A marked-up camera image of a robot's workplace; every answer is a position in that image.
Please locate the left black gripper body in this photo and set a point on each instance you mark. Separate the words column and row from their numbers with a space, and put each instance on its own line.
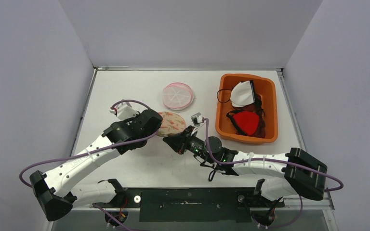
column 138, row 116

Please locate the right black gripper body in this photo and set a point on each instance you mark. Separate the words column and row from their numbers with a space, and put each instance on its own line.
column 178, row 142

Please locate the floral beige bra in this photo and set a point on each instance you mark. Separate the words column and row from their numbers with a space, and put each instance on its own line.
column 172, row 124

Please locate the white mesh pink-trimmed laundry bag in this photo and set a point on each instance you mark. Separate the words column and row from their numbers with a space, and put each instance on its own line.
column 177, row 96

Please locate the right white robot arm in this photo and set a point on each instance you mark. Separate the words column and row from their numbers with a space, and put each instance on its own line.
column 293, row 173

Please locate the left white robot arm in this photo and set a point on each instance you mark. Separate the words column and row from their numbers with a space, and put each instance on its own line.
column 59, row 190

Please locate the dark red bra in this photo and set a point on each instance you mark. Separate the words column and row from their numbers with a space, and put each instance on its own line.
column 256, row 125

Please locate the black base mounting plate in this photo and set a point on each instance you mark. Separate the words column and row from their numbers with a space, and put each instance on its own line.
column 192, row 204

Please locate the orange plastic basin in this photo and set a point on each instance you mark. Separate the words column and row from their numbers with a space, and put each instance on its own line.
column 266, row 89

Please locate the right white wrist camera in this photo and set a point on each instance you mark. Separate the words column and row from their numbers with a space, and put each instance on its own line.
column 197, row 120

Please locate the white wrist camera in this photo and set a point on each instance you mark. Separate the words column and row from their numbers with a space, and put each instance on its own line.
column 197, row 120
column 123, row 111

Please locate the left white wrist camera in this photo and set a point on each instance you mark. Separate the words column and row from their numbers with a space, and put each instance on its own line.
column 123, row 111

